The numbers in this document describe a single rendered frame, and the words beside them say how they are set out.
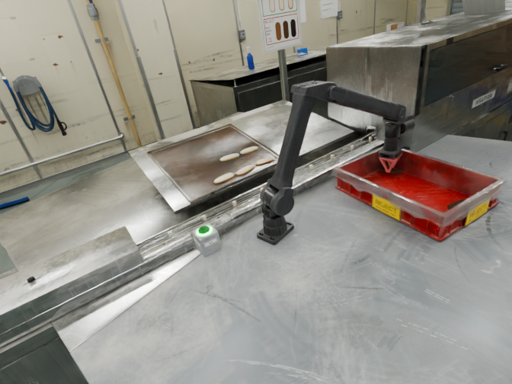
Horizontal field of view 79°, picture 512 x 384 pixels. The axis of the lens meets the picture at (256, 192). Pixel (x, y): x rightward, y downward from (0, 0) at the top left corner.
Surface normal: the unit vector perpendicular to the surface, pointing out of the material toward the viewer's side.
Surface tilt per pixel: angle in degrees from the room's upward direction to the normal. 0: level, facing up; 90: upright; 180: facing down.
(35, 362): 90
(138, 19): 90
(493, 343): 0
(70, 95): 90
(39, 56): 90
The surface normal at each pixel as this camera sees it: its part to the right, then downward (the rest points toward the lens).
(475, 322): -0.15, -0.86
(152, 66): 0.56, 0.34
